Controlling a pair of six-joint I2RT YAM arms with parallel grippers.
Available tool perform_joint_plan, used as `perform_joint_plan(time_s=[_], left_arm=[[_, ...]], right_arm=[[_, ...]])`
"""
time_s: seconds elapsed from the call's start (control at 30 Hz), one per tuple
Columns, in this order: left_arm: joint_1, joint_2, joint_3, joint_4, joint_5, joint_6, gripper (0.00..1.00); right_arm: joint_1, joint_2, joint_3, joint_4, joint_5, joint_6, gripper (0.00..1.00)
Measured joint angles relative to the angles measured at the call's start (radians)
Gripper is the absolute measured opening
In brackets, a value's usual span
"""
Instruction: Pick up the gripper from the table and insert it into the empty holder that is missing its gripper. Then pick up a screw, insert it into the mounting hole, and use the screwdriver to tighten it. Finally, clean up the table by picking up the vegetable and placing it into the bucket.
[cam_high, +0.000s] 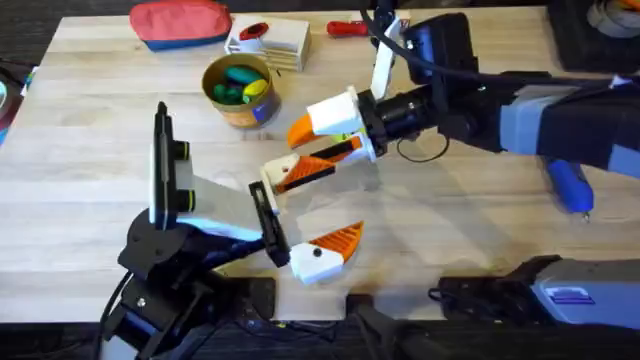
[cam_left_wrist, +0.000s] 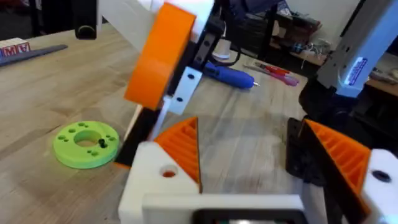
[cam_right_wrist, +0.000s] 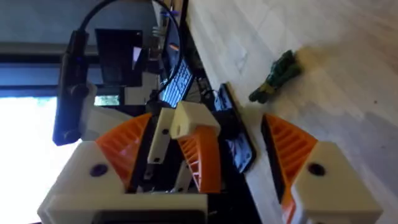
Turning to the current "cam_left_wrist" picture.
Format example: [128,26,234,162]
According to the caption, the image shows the white orange left gripper right finger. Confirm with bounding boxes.
[285,117,398,224]

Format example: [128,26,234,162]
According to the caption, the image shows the white orange left gripper left finger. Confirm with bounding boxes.
[118,116,202,224]

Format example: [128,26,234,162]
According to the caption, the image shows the blue electric screwdriver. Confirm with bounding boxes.
[203,61,261,90]

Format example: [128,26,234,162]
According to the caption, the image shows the white cylinder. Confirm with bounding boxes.
[212,38,231,60]

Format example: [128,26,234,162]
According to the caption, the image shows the green disc with holes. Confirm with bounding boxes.
[52,120,121,170]

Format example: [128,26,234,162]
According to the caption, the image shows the black metal rack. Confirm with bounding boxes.
[223,0,278,60]

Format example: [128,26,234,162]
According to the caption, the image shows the black block with round knob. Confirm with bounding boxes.
[73,0,99,40]

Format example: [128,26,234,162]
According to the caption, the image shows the cluttered wooden shelf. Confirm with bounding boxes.
[269,11,332,67]

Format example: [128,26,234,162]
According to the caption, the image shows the dark grey flat strip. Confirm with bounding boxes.
[0,44,69,68]

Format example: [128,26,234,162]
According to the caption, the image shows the wooden letter blocks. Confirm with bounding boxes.
[0,37,32,58]

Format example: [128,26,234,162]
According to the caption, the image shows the pink handled tool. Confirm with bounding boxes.
[243,63,300,87]

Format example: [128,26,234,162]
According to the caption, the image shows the red handled tool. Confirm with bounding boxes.
[254,62,292,76]

